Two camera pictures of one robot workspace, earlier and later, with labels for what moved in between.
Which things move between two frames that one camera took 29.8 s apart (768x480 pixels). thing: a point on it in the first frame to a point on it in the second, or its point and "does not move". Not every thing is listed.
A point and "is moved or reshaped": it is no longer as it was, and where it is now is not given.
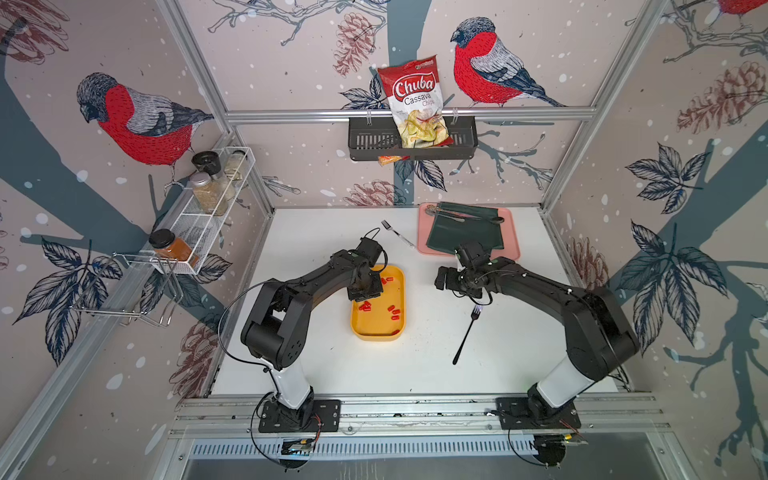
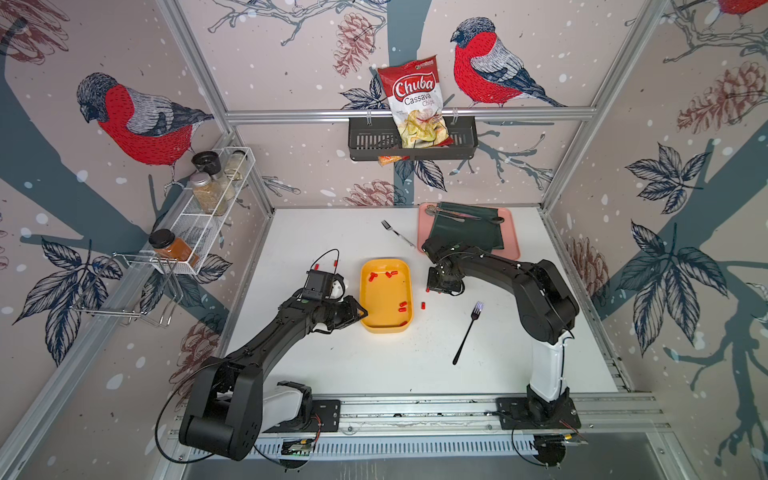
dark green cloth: (449, 234) does not move
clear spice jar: (235, 165) does not move
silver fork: (387, 226) does not move
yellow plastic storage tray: (382, 317) is moved or reshaped
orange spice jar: (166, 245) does not move
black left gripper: (378, 290) to (352, 313)
